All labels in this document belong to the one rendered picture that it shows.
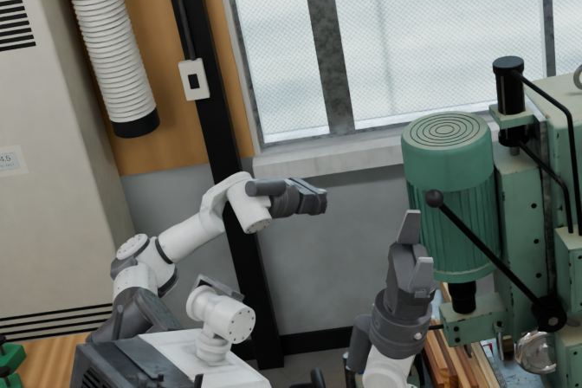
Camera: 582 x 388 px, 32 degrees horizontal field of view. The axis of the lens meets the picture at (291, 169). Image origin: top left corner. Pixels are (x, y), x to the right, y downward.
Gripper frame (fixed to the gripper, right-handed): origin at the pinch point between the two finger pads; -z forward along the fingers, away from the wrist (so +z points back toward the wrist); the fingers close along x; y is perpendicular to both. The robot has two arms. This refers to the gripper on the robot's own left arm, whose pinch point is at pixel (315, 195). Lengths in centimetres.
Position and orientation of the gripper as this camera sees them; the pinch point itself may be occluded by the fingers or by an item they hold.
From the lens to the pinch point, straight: 233.4
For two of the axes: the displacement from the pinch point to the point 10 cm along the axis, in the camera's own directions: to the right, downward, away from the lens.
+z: -6.6, 0.4, -7.5
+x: 6.9, 4.0, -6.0
